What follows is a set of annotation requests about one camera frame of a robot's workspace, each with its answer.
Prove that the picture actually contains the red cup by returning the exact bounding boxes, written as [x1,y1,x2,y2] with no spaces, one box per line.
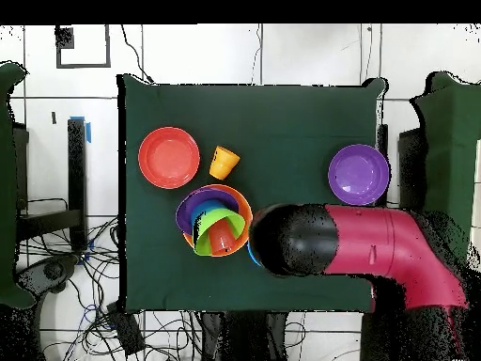
[208,219,239,255]

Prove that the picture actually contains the red shallow bowl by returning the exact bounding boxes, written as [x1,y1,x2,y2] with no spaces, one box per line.
[137,126,201,189]

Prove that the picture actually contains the white box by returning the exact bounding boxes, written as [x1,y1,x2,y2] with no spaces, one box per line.
[471,138,481,264]

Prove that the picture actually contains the green cloth side table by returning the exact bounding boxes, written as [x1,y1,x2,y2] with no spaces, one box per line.
[0,61,37,309]
[407,71,481,245]

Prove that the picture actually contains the blue tape strip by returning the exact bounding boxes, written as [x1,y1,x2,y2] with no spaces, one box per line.
[70,116,92,144]

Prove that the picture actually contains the black floor cable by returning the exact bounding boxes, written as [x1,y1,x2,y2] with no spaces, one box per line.
[120,24,155,85]

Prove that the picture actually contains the large orange bowl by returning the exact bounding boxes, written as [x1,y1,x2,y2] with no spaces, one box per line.
[182,183,254,259]

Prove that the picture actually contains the green bowl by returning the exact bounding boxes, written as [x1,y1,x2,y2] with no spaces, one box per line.
[193,209,246,258]

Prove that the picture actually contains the purple bowl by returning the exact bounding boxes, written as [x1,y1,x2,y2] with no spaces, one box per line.
[327,143,391,207]
[175,187,241,236]

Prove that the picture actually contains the orange cup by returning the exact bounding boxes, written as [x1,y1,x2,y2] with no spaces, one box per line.
[209,145,241,181]

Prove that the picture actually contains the small translucent blue bowl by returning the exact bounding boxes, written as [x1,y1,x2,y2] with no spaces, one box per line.
[190,199,228,228]

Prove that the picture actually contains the black metal stand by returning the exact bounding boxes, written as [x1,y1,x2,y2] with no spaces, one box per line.
[16,118,88,251]

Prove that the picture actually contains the black power brick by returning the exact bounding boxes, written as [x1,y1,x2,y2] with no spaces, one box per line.
[106,300,147,356]

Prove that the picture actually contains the dark green tablecloth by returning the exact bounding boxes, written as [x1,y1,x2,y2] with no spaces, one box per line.
[117,73,388,315]

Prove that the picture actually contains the black pedestal leg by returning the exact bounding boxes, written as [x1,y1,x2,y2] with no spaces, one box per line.
[16,255,80,294]

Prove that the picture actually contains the tangled floor cables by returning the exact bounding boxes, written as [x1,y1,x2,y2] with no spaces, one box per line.
[16,217,204,361]

